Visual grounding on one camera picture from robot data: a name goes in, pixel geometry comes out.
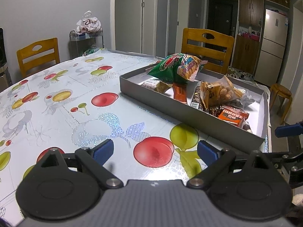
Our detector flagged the dark candies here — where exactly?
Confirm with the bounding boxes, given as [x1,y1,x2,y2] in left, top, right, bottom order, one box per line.
[191,85,205,111]

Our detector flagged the clear bag of brown biscuits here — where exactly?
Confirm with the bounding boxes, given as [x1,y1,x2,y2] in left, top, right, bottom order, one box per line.
[200,75,243,109]

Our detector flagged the orange-red long snack bar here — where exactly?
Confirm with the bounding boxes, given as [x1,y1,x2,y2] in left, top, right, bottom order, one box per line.
[173,83,187,104]

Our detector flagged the wooden stool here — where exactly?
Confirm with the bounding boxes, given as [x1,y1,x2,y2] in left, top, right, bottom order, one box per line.
[269,83,293,125]

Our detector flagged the orange chocolate packet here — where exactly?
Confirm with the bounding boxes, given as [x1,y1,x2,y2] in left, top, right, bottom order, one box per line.
[218,106,249,127]

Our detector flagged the grey shallow tray box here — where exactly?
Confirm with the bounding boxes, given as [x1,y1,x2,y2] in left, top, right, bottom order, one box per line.
[120,66,271,154]

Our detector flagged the fruit pattern tablecloth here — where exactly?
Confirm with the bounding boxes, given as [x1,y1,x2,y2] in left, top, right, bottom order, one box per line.
[0,49,272,227]

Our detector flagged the white refrigerator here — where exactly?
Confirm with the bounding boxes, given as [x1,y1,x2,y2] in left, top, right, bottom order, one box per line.
[254,9,289,86]

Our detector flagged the orange cracker packet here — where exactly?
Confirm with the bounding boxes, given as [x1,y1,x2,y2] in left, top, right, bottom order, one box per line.
[177,53,208,82]

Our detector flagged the brown paper snack packet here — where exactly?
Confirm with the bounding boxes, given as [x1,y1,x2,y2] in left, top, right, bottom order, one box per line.
[141,79,172,94]

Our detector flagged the green chips bag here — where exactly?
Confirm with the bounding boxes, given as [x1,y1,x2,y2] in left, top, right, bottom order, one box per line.
[146,53,190,85]

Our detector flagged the wooden chair right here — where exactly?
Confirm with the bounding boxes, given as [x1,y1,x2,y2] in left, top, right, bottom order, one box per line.
[181,28,235,75]

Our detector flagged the metal shelf cart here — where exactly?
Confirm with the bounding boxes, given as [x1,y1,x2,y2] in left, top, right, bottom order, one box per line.
[69,30,104,59]

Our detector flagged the black water dispenser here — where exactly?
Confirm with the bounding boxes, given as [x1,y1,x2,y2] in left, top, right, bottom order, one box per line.
[0,28,12,92]

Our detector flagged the white Dove plastic bag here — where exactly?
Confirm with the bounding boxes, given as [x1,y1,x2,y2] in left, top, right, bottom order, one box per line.
[76,10,103,34]

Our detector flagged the brown wooden cabinet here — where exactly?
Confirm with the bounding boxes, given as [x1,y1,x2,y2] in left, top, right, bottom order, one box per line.
[232,0,264,74]

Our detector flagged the white door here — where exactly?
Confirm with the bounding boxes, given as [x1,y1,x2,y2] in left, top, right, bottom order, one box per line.
[115,0,143,53]

